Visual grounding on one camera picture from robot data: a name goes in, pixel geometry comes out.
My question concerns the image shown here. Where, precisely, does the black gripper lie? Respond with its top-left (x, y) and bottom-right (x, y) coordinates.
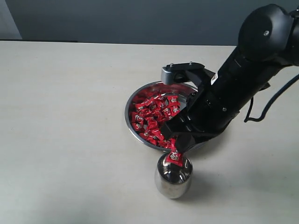
top-left (161, 87), bottom-right (241, 153)

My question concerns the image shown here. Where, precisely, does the red candy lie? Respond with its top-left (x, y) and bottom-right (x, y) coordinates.
top-left (135, 103), bottom-right (149, 112)
top-left (150, 128), bottom-right (164, 140)
top-left (165, 149), bottom-right (183, 167)
top-left (166, 95), bottom-right (180, 106)

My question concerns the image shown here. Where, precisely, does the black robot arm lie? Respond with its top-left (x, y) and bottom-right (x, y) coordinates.
top-left (161, 4), bottom-right (299, 153)

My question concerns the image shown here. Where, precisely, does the round stainless steel plate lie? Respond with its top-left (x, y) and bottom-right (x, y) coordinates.
top-left (124, 81), bottom-right (197, 152)

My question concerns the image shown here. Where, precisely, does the stainless steel cup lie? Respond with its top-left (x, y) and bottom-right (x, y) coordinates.
top-left (155, 153), bottom-right (193, 199)

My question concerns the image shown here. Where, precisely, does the red candy left edge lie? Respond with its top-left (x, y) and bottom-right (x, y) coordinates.
top-left (131, 112), bottom-right (144, 125)

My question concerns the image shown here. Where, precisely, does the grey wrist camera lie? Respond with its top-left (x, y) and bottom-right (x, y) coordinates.
top-left (161, 62), bottom-right (205, 86)

